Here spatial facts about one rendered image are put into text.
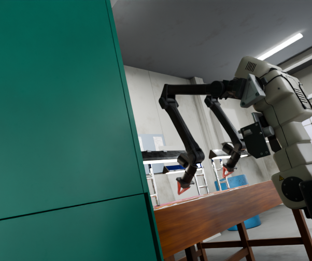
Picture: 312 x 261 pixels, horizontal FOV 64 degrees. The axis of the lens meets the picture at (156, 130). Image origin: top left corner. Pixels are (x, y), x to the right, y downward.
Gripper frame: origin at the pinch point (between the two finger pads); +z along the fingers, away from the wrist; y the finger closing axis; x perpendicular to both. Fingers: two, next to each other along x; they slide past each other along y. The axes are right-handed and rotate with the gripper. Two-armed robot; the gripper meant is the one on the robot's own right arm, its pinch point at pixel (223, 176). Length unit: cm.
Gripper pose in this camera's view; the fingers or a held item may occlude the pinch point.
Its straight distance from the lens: 178.4
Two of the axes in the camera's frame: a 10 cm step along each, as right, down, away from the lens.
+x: 6.1, 5.0, -6.2
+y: -7.0, -0.4, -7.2
